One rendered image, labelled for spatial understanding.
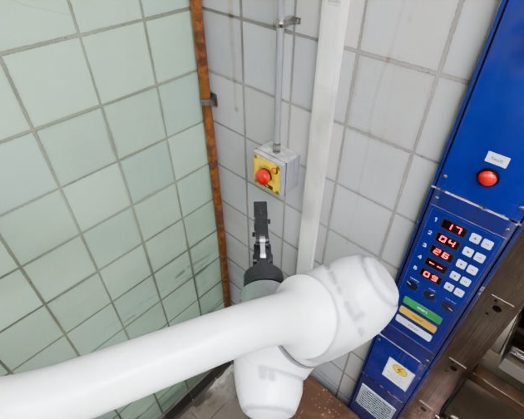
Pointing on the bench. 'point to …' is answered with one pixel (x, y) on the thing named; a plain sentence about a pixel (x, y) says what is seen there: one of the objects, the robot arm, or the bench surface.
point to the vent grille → (374, 403)
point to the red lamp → (486, 176)
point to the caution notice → (397, 374)
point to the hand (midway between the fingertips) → (260, 215)
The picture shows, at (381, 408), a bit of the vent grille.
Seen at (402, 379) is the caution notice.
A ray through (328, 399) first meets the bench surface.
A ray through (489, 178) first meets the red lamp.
